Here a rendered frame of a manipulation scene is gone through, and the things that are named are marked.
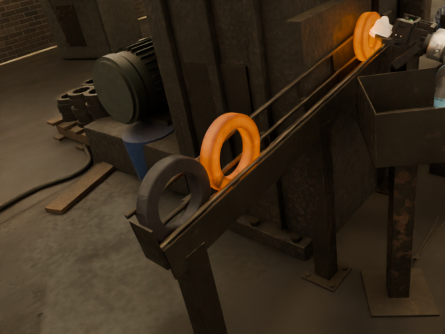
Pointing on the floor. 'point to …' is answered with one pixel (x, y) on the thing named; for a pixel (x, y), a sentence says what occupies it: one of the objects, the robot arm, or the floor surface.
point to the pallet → (77, 113)
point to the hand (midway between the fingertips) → (368, 30)
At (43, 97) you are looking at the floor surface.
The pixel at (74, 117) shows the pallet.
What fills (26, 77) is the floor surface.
